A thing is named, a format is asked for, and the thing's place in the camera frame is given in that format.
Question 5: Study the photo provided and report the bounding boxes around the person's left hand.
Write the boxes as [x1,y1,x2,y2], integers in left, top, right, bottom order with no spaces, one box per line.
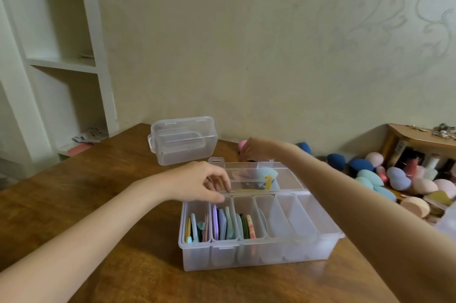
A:
[156,161,232,204]

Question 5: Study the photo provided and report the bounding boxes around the person's right hand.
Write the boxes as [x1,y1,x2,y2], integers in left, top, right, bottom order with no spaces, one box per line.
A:
[237,136,301,168]

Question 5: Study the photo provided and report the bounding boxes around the small clear plastic box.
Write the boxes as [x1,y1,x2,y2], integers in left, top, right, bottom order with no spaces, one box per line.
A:
[148,116,219,166]

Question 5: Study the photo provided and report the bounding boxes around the puffs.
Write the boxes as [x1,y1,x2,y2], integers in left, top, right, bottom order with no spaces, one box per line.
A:
[183,205,257,245]

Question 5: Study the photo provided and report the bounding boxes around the clear divided organizer box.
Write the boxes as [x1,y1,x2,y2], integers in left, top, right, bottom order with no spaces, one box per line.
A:
[178,156,345,272]

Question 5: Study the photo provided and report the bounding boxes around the pile of makeup sponges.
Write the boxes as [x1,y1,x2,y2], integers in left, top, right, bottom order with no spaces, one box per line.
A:
[237,139,456,220]

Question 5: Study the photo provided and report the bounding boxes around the large clear plastic container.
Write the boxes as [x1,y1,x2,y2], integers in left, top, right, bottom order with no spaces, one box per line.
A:
[434,203,456,243]

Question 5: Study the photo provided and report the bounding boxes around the person's right forearm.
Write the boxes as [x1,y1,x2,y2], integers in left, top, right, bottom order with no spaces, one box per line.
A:
[281,146,456,303]

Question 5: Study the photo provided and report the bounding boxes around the person's left forearm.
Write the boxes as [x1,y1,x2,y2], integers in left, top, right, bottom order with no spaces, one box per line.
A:
[0,174,168,303]

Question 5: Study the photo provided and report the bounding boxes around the crumpled printed paper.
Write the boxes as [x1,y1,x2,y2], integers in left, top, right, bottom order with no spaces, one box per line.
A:
[72,126,109,143]

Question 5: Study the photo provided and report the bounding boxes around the pink flat pad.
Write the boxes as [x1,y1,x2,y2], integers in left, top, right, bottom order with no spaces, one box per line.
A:
[67,143,94,157]

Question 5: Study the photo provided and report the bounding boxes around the pink cosmetic bottle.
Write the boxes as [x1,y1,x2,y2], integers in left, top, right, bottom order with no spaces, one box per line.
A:
[404,158,419,179]

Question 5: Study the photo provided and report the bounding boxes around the small wooden rack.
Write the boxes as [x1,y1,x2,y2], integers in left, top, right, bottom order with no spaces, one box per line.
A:
[381,123,456,168]

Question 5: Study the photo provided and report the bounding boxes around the white cosmetic bottle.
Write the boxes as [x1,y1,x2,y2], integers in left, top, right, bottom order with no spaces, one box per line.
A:
[423,154,441,180]

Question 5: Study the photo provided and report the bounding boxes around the pile of metal hair clips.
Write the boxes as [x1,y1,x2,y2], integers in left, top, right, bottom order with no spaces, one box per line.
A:
[406,123,456,140]

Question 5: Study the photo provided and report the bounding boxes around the white shelf unit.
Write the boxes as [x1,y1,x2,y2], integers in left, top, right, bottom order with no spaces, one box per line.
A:
[0,0,119,164]

